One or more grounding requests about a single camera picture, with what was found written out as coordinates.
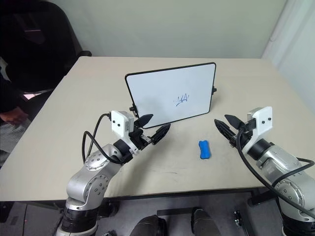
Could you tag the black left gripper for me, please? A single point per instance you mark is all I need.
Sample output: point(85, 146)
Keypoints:
point(139, 140)

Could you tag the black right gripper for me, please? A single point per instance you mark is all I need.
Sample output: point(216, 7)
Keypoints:
point(246, 138)

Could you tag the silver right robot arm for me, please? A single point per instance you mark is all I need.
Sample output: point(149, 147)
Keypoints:
point(278, 162)

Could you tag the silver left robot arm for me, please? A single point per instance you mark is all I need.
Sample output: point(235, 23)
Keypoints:
point(93, 177)

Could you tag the blue whiteboard eraser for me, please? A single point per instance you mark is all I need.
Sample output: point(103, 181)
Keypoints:
point(204, 149)

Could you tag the bystander bare hand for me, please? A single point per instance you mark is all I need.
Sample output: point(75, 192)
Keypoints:
point(13, 115)

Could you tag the small black-framed whiteboard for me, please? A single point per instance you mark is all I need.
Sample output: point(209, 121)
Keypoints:
point(172, 88)

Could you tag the black floor bar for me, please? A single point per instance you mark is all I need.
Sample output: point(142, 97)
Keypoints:
point(172, 212)

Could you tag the small black floor fitting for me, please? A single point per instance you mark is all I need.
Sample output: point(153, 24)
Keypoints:
point(237, 217)

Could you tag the dark rounded shape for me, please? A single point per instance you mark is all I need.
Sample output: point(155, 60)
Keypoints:
point(147, 226)
point(203, 222)

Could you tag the black office chair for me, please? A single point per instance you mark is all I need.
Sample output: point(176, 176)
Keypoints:
point(37, 44)

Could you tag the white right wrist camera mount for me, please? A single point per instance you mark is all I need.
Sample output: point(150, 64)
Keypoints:
point(262, 119)

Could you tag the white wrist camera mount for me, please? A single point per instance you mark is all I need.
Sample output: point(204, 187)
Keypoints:
point(262, 119)
point(119, 123)

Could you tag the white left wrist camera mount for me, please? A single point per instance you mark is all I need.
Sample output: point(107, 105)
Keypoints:
point(119, 123)

